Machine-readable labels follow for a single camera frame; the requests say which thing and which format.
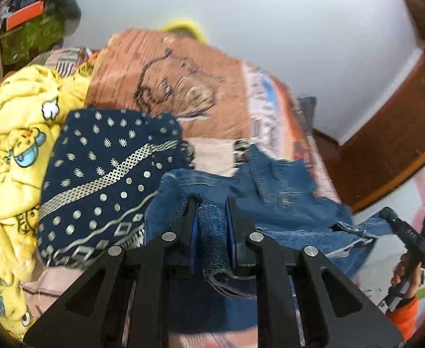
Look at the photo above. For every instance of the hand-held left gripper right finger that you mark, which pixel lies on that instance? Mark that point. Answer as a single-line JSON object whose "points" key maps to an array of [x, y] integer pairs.
{"points": [[234, 239]]}

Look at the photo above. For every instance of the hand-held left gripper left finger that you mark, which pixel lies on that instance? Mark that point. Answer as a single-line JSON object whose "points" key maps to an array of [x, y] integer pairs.
{"points": [[190, 232]]}

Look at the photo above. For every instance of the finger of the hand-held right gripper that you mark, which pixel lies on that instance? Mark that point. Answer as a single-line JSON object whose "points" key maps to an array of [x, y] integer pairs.
{"points": [[394, 219]]}

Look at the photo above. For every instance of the blue denim jeans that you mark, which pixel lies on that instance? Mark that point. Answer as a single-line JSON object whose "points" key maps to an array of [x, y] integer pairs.
{"points": [[288, 206]]}

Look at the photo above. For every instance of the person's right hand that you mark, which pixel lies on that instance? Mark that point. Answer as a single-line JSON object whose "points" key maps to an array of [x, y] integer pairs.
{"points": [[410, 283]]}

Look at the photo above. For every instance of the navy patterned cloth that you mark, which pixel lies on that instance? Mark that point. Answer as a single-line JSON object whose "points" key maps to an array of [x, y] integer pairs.
{"points": [[100, 174]]}

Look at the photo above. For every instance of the bed with printed sheet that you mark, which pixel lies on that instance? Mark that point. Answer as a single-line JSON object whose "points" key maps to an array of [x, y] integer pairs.
{"points": [[281, 116]]}

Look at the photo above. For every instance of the brown bear print blanket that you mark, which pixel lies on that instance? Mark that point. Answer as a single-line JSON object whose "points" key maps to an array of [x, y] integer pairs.
{"points": [[132, 65]]}

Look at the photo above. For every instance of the yellow cartoon print blanket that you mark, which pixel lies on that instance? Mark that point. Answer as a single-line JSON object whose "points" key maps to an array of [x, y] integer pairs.
{"points": [[13, 174]]}

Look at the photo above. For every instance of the green cloth covered table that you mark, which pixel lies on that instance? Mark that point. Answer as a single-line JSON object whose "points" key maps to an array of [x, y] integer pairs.
{"points": [[27, 41]]}

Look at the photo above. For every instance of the grey cushion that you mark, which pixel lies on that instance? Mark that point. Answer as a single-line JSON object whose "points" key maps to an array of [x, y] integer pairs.
{"points": [[67, 7]]}

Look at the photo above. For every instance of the orange box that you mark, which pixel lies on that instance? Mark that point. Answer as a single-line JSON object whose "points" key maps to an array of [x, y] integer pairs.
{"points": [[25, 15]]}

